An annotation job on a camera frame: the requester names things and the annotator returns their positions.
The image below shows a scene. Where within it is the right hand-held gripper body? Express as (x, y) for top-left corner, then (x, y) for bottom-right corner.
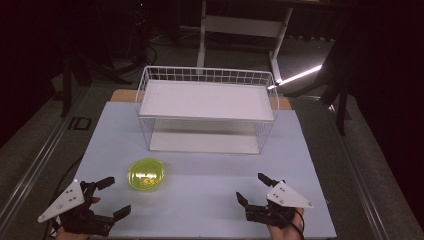
(245, 180), (315, 230)

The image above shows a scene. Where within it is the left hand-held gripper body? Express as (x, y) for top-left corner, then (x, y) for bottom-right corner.
(37, 179), (115, 238)

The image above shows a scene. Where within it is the yellow-green translucent bowl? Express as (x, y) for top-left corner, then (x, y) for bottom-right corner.
(126, 157), (166, 192)

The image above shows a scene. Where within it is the white wire shelf rack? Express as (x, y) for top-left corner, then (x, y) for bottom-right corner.
(135, 65), (281, 156)

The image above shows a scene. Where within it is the person's right hand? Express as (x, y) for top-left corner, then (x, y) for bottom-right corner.
(266, 208), (306, 240)

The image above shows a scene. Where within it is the person's left hand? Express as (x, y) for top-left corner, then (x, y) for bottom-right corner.
(49, 195), (101, 240)

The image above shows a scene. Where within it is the light blue table mat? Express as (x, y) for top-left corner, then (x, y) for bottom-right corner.
(73, 100), (338, 240)

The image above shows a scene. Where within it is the black metal stand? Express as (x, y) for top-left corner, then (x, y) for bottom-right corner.
(59, 29), (134, 118)
(285, 33), (352, 137)

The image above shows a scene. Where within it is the black cable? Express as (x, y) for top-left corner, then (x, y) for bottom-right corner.
(278, 211), (305, 240)
(42, 155), (85, 240)

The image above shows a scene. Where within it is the metal floor rail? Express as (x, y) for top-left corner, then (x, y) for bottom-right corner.
(0, 85), (92, 228)
(327, 103), (392, 240)

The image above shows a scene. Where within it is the white metal desk frame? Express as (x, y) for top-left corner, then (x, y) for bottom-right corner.
(195, 0), (295, 85)

